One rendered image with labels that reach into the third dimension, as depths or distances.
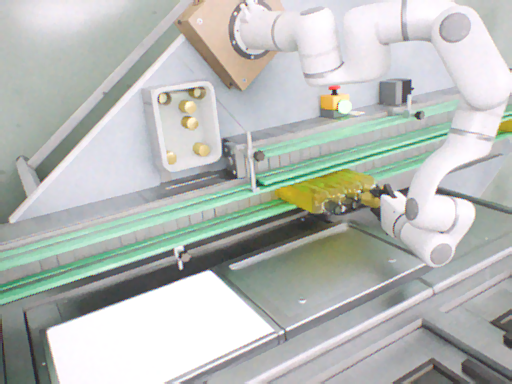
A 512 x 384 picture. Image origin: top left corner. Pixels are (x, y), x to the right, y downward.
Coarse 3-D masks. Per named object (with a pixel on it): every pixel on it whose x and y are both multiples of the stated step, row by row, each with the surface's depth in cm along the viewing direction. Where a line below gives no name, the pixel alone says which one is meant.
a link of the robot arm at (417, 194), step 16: (448, 144) 89; (464, 144) 87; (480, 144) 86; (432, 160) 89; (448, 160) 87; (464, 160) 86; (416, 176) 91; (432, 176) 87; (416, 192) 90; (432, 192) 87; (416, 208) 90; (432, 208) 88; (448, 208) 90; (416, 224) 90; (432, 224) 90; (448, 224) 90
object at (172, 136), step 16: (176, 96) 124; (208, 96) 123; (160, 112) 123; (176, 112) 125; (208, 112) 125; (160, 128) 116; (176, 128) 126; (208, 128) 128; (160, 144) 118; (176, 144) 127; (192, 144) 130; (208, 144) 130; (176, 160) 127; (192, 160) 126; (208, 160) 126
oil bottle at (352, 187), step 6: (330, 174) 134; (330, 180) 130; (336, 180) 129; (342, 180) 129; (348, 180) 128; (348, 186) 124; (354, 186) 124; (360, 186) 125; (348, 192) 124; (354, 192) 124; (354, 198) 124
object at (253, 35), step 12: (252, 0) 115; (240, 12) 118; (252, 12) 117; (264, 12) 114; (276, 12) 110; (240, 24) 119; (252, 24) 114; (264, 24) 110; (240, 36) 120; (252, 36) 115; (264, 36) 111; (252, 48) 123; (264, 48) 116; (276, 48) 110
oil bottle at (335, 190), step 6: (306, 180) 131; (312, 180) 131; (318, 180) 130; (324, 180) 130; (318, 186) 126; (324, 186) 125; (330, 186) 124; (336, 186) 124; (342, 186) 124; (330, 192) 122; (336, 192) 121; (342, 192) 122; (336, 198) 121
